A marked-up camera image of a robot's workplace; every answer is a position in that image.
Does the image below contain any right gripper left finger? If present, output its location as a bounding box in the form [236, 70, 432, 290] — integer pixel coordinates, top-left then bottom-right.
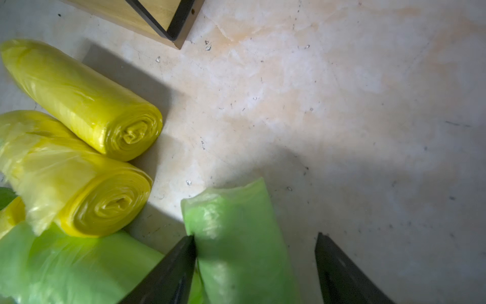
[120, 236, 196, 304]

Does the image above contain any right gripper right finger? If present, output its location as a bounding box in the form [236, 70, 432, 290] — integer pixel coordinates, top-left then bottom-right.
[315, 233, 394, 304]

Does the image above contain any green roll diagonal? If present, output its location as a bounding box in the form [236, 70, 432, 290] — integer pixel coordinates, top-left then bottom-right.
[181, 178, 301, 303]

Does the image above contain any green roll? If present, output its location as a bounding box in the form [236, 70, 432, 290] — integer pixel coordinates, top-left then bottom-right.
[1, 222, 164, 303]

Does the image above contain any wooden three-tier shelf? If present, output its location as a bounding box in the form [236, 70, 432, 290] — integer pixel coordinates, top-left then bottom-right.
[66, 0, 204, 50]

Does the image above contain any yellow roll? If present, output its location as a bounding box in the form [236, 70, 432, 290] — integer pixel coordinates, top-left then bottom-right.
[1, 39, 163, 162]
[1, 110, 153, 238]

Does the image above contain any yellow roll top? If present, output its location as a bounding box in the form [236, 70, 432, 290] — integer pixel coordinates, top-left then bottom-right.
[1, 39, 163, 162]

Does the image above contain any yellow roll diagonal middle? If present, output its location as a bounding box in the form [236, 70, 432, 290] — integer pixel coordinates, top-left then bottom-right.
[0, 196, 26, 238]

